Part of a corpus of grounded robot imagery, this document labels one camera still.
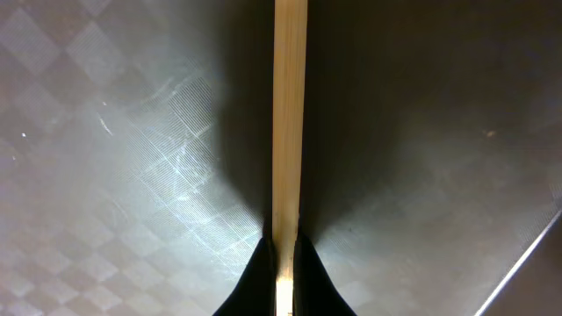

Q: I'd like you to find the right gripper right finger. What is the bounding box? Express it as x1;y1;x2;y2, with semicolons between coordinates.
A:
293;230;356;316

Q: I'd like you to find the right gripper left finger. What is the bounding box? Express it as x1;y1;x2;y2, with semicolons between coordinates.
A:
213;237;277;316

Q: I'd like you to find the wooden chopstick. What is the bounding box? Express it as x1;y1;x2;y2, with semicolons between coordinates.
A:
271;0;308;316

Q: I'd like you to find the brown serving tray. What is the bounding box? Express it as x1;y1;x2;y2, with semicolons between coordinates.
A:
1;0;561;315

